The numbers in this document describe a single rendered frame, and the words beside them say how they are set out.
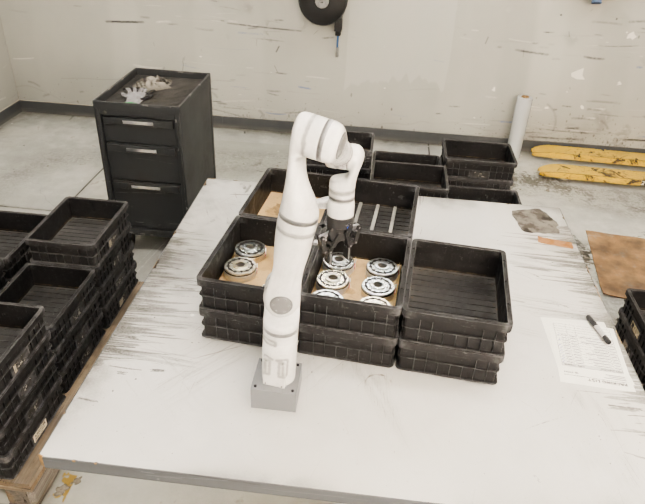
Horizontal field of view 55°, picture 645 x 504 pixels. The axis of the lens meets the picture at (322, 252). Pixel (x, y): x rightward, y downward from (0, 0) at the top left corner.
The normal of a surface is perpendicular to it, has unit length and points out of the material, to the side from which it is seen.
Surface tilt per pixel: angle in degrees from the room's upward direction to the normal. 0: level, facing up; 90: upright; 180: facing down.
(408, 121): 90
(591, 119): 90
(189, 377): 0
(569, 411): 0
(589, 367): 0
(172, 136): 90
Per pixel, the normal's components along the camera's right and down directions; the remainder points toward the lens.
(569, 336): 0.04, -0.84
